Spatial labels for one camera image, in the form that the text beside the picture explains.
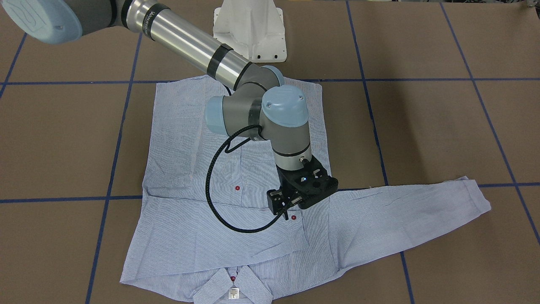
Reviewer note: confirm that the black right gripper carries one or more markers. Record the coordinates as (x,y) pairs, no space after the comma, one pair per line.
(283,182)

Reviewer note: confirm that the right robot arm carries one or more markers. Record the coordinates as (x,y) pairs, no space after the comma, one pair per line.
(260,106)

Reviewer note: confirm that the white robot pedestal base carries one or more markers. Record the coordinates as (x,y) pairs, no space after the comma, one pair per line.
(253,28)

